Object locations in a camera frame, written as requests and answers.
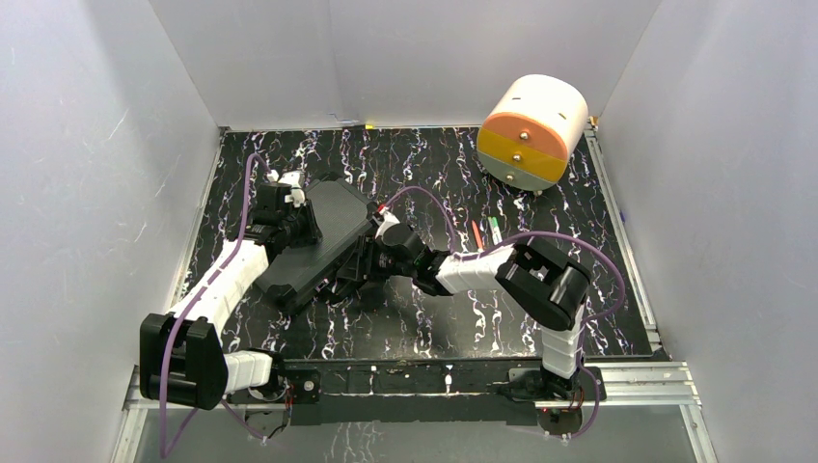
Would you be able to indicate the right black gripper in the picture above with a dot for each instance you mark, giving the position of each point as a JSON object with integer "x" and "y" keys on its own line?
{"x": 356, "y": 268}

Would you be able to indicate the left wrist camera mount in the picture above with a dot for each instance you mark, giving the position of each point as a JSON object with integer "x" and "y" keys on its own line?
{"x": 287, "y": 188}

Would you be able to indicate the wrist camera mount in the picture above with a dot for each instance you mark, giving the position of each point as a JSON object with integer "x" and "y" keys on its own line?
{"x": 287, "y": 188}
{"x": 385, "y": 219}

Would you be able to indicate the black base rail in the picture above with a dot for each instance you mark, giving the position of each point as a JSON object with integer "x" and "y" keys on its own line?
{"x": 448, "y": 390}

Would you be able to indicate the black poker set case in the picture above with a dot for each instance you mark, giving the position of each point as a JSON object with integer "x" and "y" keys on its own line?
{"x": 294, "y": 276}

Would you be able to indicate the round pastel drawer cabinet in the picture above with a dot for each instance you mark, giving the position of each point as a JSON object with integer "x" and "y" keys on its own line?
{"x": 528, "y": 138}

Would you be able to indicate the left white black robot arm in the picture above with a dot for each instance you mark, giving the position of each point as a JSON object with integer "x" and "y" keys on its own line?
{"x": 181, "y": 353}

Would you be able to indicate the red marker pen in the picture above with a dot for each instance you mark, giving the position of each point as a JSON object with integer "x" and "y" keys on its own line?
{"x": 477, "y": 235}

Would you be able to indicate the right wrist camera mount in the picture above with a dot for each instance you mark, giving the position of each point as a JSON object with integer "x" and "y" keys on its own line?
{"x": 385, "y": 219}

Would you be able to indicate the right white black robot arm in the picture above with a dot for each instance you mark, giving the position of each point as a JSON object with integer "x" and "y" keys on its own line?
{"x": 546, "y": 283}

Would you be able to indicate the green white marker pen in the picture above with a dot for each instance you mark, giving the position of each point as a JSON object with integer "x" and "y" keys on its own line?
{"x": 495, "y": 230}

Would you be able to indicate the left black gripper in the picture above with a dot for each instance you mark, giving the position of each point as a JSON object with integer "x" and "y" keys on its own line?
{"x": 306, "y": 226}

